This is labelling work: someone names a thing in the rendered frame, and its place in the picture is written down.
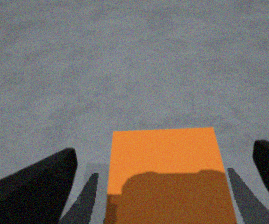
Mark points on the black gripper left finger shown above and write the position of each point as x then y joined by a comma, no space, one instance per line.
38,194

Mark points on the orange block with dark square face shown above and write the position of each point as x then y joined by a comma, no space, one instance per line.
170,176

